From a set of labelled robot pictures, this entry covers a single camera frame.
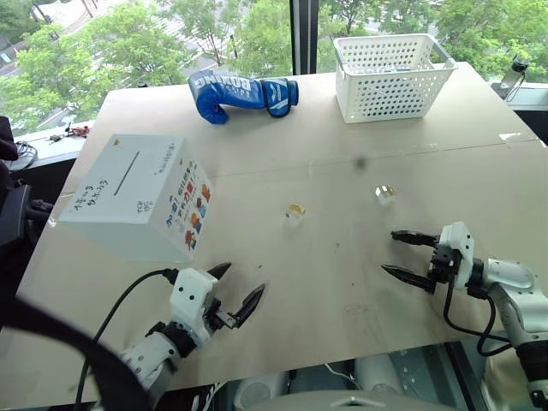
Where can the black camera on stand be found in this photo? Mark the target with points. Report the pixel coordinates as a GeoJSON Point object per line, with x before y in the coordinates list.
{"type": "Point", "coordinates": [516, 70]}

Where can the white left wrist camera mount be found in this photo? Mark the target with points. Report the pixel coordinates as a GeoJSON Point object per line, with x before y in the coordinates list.
{"type": "Point", "coordinates": [190, 295]}

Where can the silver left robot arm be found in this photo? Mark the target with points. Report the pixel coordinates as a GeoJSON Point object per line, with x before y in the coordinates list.
{"type": "Point", "coordinates": [147, 357]}

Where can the white cardboard box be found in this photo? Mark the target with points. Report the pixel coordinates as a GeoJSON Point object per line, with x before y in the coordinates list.
{"type": "Point", "coordinates": [128, 192]}

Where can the small clear cup left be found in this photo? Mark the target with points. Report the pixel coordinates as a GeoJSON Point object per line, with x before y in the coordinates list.
{"type": "Point", "coordinates": [296, 211]}

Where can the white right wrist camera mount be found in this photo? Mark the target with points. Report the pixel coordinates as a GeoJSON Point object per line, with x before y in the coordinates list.
{"type": "Point", "coordinates": [460, 248]}

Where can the small red tools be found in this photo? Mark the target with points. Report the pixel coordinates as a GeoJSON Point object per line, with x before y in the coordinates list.
{"type": "Point", "coordinates": [77, 130]}

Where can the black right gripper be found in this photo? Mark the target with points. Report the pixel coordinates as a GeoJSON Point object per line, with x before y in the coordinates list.
{"type": "Point", "coordinates": [444, 263]}

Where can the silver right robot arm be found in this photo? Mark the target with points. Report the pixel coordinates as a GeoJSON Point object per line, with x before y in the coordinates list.
{"type": "Point", "coordinates": [520, 299]}

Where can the grey rounded robot torso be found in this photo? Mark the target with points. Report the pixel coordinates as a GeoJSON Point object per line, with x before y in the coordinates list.
{"type": "Point", "coordinates": [342, 402]}

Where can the blue boxing glove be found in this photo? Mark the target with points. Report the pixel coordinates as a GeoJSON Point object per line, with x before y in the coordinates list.
{"type": "Point", "coordinates": [222, 92]}

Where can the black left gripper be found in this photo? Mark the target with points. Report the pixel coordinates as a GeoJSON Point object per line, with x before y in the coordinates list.
{"type": "Point", "coordinates": [219, 317]}

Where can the white rounded cylinder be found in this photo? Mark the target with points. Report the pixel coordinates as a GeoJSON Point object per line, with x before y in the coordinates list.
{"type": "Point", "coordinates": [377, 374]}
{"type": "Point", "coordinates": [261, 391]}

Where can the black window frame pillar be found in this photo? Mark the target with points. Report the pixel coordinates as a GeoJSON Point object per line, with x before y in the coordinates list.
{"type": "Point", "coordinates": [305, 34]}

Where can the blue white item in basket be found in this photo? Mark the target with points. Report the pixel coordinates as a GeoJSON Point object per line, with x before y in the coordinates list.
{"type": "Point", "coordinates": [385, 69]}

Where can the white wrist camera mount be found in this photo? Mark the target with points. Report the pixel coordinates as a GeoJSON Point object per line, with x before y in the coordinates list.
{"type": "Point", "coordinates": [460, 248]}
{"type": "Point", "coordinates": [190, 295]}

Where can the white perforated plastic basket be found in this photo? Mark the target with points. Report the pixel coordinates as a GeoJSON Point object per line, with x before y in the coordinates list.
{"type": "Point", "coordinates": [385, 94]}

